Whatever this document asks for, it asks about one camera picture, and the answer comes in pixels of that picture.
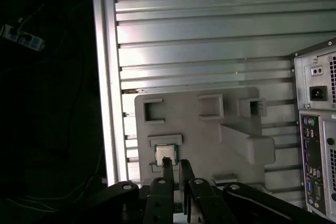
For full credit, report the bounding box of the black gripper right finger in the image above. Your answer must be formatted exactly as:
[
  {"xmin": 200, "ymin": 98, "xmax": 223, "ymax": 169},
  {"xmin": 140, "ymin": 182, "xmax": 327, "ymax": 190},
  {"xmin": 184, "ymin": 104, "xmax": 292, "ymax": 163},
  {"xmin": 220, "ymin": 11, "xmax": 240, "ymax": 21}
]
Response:
[{"xmin": 180, "ymin": 158, "xmax": 326, "ymax": 224}]

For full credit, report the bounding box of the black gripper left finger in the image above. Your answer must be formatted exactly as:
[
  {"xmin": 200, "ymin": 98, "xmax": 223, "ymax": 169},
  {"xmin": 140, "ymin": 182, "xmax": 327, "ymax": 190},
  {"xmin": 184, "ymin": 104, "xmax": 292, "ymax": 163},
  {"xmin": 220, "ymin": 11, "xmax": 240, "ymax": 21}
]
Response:
[{"xmin": 78, "ymin": 157, "xmax": 175, "ymax": 224}]

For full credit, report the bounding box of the silver CPU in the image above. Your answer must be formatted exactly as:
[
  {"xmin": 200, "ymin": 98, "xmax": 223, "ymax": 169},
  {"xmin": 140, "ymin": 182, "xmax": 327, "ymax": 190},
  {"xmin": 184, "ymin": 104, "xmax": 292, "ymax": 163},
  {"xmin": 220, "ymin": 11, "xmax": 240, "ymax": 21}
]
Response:
[{"xmin": 153, "ymin": 143, "xmax": 181, "ymax": 167}]

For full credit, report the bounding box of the grey parts rack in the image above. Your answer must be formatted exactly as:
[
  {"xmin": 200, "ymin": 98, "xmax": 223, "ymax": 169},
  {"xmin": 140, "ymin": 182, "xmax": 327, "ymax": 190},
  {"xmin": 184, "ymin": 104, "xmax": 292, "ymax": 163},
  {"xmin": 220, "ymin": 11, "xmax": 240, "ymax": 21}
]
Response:
[{"xmin": 134, "ymin": 87, "xmax": 276, "ymax": 201}]

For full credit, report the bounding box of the black open PC case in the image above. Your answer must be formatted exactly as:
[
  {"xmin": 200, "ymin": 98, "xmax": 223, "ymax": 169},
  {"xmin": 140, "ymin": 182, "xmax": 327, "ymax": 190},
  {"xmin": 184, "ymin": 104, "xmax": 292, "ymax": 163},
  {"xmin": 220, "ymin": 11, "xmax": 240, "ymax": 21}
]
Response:
[{"xmin": 290, "ymin": 37, "xmax": 336, "ymax": 221}]

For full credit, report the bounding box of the white power strip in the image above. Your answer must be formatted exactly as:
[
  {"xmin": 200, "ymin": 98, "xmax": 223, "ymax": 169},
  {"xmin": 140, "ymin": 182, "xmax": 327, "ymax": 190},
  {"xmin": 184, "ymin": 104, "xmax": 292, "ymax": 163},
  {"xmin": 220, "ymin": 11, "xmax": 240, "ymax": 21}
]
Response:
[{"xmin": 0, "ymin": 23, "xmax": 45, "ymax": 51}]

